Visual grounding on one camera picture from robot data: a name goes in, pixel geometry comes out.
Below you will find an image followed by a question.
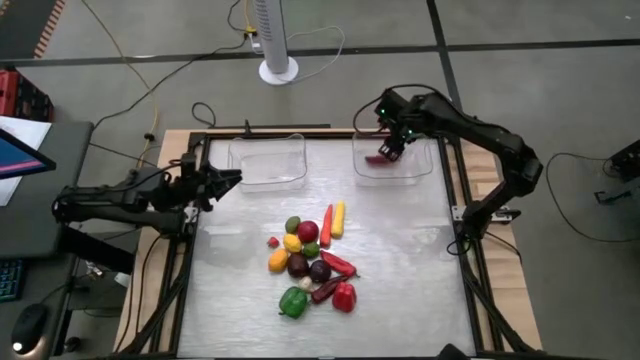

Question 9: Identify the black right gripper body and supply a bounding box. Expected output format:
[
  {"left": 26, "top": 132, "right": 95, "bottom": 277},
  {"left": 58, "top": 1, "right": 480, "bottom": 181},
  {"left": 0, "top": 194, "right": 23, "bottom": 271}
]
[{"left": 375, "top": 88, "right": 426, "bottom": 146}]

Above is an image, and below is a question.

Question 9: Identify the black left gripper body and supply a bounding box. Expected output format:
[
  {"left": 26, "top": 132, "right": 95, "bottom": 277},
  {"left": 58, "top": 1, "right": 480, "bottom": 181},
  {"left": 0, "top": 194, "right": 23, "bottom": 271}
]
[{"left": 179, "top": 152, "right": 221, "bottom": 214}]

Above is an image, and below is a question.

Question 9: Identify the orange yellow mango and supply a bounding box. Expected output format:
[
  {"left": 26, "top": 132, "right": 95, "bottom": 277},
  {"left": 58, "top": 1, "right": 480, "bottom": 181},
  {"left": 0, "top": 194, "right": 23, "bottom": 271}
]
[{"left": 267, "top": 248, "right": 290, "bottom": 274}]

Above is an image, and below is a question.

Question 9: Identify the red apple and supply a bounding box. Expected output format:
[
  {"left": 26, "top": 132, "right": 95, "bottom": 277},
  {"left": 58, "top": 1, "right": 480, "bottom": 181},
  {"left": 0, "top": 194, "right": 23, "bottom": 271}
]
[{"left": 297, "top": 220, "right": 320, "bottom": 245}]

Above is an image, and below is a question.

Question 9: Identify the orange carrot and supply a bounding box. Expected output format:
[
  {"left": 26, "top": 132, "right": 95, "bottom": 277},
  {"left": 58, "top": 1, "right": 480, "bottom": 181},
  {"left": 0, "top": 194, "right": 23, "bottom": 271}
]
[{"left": 319, "top": 203, "right": 334, "bottom": 250}]

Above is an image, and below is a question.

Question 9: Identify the dark brown round fruit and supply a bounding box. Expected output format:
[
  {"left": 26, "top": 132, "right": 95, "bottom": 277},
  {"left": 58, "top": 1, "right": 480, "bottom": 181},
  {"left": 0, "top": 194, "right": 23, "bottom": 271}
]
[{"left": 286, "top": 252, "right": 310, "bottom": 279}]

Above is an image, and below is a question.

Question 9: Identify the dark purple round vegetable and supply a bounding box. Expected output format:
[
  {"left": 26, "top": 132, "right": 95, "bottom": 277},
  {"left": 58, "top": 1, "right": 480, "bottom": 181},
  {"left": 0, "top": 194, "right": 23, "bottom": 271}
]
[{"left": 308, "top": 259, "right": 333, "bottom": 284}]

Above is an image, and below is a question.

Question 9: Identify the green bell pepper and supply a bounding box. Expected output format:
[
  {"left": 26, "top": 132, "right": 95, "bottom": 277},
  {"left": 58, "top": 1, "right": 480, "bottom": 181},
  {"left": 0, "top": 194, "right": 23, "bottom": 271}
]
[{"left": 277, "top": 286, "right": 309, "bottom": 320}]

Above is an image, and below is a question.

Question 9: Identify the red bell pepper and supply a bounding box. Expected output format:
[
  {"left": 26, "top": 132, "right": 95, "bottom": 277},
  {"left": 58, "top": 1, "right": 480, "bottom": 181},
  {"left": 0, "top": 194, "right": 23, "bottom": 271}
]
[{"left": 331, "top": 281, "right": 358, "bottom": 314}]

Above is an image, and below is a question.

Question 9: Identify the clear plastic bin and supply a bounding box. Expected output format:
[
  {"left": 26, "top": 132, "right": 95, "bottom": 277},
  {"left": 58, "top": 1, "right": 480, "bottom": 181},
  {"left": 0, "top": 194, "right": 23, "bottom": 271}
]
[
  {"left": 228, "top": 133, "right": 308, "bottom": 194},
  {"left": 351, "top": 130, "right": 434, "bottom": 188}
]

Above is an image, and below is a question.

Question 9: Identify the wooden table board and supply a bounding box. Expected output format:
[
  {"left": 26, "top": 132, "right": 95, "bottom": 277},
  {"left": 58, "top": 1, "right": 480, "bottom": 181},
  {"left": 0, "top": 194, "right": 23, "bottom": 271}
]
[{"left": 113, "top": 127, "right": 545, "bottom": 354}]

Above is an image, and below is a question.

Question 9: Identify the white tower fan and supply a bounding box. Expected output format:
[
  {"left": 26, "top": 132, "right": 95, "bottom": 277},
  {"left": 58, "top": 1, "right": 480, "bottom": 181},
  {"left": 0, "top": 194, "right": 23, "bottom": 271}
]
[{"left": 251, "top": 0, "right": 300, "bottom": 86}]

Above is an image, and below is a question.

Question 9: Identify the dark grey desk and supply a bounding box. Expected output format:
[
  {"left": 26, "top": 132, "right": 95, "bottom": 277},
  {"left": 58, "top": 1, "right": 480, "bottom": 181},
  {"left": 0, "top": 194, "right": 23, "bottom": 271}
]
[{"left": 0, "top": 119, "right": 95, "bottom": 260}]

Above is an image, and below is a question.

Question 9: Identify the tilted computer screen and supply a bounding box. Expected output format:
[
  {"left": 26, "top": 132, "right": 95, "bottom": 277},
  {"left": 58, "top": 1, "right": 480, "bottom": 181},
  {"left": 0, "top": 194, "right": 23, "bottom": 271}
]
[{"left": 0, "top": 127, "right": 58, "bottom": 181}]

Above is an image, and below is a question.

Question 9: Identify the red plastic crate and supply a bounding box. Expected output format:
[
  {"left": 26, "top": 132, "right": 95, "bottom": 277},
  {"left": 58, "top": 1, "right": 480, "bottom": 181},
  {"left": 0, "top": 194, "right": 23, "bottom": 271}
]
[{"left": 0, "top": 68, "right": 55, "bottom": 123}]

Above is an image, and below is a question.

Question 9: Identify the backlit keyboard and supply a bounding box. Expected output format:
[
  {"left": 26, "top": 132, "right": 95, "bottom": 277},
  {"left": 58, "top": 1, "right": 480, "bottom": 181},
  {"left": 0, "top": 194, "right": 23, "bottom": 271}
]
[{"left": 0, "top": 258, "right": 25, "bottom": 304}]

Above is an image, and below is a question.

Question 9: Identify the black computer mouse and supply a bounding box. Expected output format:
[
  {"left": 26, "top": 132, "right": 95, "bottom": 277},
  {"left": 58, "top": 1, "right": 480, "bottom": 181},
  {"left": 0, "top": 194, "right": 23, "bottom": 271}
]
[{"left": 10, "top": 303, "right": 49, "bottom": 357}]

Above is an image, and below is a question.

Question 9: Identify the black computer tower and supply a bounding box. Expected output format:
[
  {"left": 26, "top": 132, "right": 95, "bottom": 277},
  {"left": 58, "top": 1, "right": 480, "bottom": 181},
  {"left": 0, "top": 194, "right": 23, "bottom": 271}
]
[{"left": 608, "top": 138, "right": 640, "bottom": 182}]

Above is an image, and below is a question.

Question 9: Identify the black floor mat orange edge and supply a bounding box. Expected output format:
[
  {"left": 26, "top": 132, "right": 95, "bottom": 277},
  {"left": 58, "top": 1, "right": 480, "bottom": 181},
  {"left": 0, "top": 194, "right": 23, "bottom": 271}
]
[{"left": 0, "top": 0, "right": 67, "bottom": 60}]

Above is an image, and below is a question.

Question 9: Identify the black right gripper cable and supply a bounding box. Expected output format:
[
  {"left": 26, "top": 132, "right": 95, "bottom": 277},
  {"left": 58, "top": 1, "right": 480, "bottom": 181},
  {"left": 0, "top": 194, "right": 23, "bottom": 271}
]
[{"left": 352, "top": 83, "right": 436, "bottom": 137}]

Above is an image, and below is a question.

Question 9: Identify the black looped cable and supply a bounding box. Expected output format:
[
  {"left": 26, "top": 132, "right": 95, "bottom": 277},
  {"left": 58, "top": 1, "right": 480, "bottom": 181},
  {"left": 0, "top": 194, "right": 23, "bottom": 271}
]
[{"left": 191, "top": 101, "right": 218, "bottom": 129}]

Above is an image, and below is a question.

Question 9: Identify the white fan cable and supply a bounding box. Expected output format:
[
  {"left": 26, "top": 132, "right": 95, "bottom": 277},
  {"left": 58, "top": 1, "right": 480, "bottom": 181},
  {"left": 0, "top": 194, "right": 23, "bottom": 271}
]
[{"left": 279, "top": 24, "right": 347, "bottom": 84}]

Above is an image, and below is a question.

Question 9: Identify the black aluminium table frame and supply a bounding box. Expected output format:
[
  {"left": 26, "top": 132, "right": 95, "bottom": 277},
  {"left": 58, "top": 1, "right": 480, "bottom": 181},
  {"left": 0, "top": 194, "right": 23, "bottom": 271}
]
[{"left": 114, "top": 128, "right": 541, "bottom": 360}]

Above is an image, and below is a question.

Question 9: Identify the long black floor cable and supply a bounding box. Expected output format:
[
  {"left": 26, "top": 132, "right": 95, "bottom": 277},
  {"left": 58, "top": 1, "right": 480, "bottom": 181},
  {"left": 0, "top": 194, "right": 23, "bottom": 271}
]
[{"left": 92, "top": 0, "right": 251, "bottom": 132}]

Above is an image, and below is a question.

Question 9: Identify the yellow floor cable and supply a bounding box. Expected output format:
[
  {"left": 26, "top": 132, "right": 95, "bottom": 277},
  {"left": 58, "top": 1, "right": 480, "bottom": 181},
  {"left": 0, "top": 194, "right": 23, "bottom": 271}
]
[{"left": 79, "top": 0, "right": 160, "bottom": 169}]

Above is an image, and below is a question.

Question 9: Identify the thin black floor cable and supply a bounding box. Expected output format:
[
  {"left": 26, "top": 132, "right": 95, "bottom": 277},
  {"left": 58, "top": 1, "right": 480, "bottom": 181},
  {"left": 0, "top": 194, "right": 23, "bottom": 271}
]
[{"left": 544, "top": 151, "right": 640, "bottom": 245}]

